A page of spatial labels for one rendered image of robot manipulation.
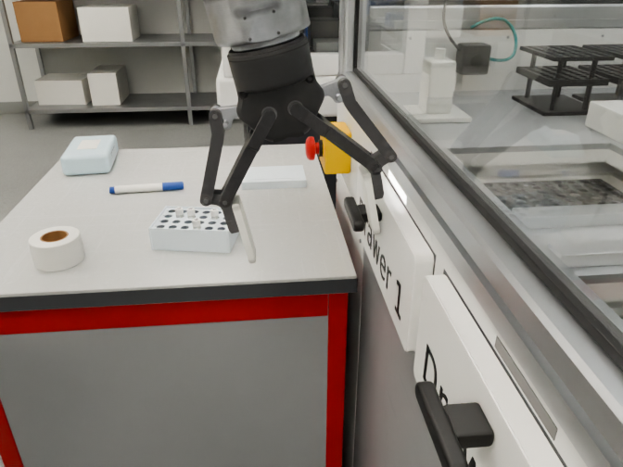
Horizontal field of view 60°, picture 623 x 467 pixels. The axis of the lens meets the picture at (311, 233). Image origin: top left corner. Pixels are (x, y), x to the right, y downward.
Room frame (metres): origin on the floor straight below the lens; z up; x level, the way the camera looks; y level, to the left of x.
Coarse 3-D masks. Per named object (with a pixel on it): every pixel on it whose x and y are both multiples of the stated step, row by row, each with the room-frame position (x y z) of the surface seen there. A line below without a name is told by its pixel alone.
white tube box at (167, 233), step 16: (208, 208) 0.81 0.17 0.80; (160, 224) 0.75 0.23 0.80; (176, 224) 0.75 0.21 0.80; (192, 224) 0.75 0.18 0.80; (208, 224) 0.75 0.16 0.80; (224, 224) 0.76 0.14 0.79; (160, 240) 0.73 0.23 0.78; (176, 240) 0.73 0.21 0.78; (192, 240) 0.73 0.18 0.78; (208, 240) 0.73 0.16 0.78; (224, 240) 0.72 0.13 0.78
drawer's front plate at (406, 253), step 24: (360, 192) 0.68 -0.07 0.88; (384, 192) 0.56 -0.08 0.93; (384, 216) 0.54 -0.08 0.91; (408, 216) 0.50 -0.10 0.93; (384, 240) 0.53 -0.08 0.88; (408, 240) 0.45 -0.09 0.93; (408, 264) 0.44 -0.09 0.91; (432, 264) 0.42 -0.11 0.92; (384, 288) 0.52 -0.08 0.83; (408, 288) 0.43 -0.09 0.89; (408, 312) 0.42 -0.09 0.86; (408, 336) 0.42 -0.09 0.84
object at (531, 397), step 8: (496, 336) 0.29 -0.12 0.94; (496, 344) 0.29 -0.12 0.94; (504, 352) 0.27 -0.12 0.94; (504, 360) 0.27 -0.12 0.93; (512, 360) 0.26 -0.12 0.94; (512, 368) 0.26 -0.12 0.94; (520, 376) 0.25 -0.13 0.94; (520, 384) 0.25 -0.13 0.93; (528, 392) 0.24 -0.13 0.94; (528, 400) 0.24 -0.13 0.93; (536, 400) 0.23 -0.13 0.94; (536, 408) 0.23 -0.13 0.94; (544, 416) 0.22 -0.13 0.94; (544, 424) 0.22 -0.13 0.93; (552, 424) 0.21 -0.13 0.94; (552, 432) 0.21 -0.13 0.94
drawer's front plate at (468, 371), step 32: (448, 288) 0.36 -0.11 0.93; (448, 320) 0.33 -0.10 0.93; (416, 352) 0.39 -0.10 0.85; (448, 352) 0.32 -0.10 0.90; (480, 352) 0.29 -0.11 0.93; (448, 384) 0.31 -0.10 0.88; (480, 384) 0.26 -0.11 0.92; (512, 384) 0.26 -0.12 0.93; (512, 416) 0.23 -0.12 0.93; (480, 448) 0.25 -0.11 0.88; (512, 448) 0.21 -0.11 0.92; (544, 448) 0.21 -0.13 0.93
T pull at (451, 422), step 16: (416, 384) 0.28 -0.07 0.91; (432, 384) 0.27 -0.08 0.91; (432, 400) 0.26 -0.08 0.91; (432, 416) 0.25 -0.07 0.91; (448, 416) 0.25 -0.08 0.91; (464, 416) 0.25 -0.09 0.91; (480, 416) 0.25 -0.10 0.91; (432, 432) 0.24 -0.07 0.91; (448, 432) 0.23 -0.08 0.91; (464, 432) 0.23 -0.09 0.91; (480, 432) 0.23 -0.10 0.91; (448, 448) 0.22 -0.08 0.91; (448, 464) 0.21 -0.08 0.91; (464, 464) 0.21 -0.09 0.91
